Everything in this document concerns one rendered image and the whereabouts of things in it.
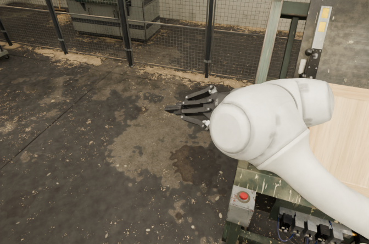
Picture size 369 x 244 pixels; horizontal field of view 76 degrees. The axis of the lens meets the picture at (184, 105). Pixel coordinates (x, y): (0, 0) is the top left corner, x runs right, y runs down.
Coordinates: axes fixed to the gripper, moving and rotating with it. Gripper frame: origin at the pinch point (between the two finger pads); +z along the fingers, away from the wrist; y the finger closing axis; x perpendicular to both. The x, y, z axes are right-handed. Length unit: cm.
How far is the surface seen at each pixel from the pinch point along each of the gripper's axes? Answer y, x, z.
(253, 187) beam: 14, 89, 13
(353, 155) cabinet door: -13, 104, -33
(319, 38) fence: -66, 67, -23
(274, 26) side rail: -69, 54, -4
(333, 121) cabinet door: -28, 92, -26
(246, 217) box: 30, 75, 9
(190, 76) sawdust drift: -148, 208, 200
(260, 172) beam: 5, 87, 9
